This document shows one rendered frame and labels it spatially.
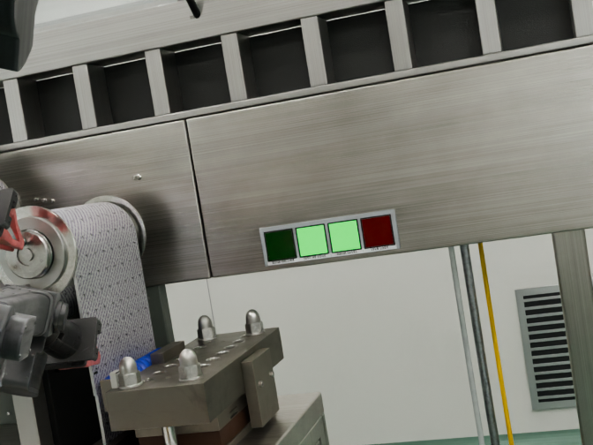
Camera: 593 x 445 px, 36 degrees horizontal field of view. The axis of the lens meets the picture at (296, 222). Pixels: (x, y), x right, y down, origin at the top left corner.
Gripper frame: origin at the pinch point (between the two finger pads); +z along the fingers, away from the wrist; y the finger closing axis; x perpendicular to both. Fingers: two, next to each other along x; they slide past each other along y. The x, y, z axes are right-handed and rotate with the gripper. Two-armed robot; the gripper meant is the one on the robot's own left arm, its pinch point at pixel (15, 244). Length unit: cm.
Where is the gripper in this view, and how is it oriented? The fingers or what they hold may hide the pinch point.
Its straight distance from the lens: 142.7
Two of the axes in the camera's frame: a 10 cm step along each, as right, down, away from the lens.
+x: 0.5, -8.3, 5.6
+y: 9.4, -1.5, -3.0
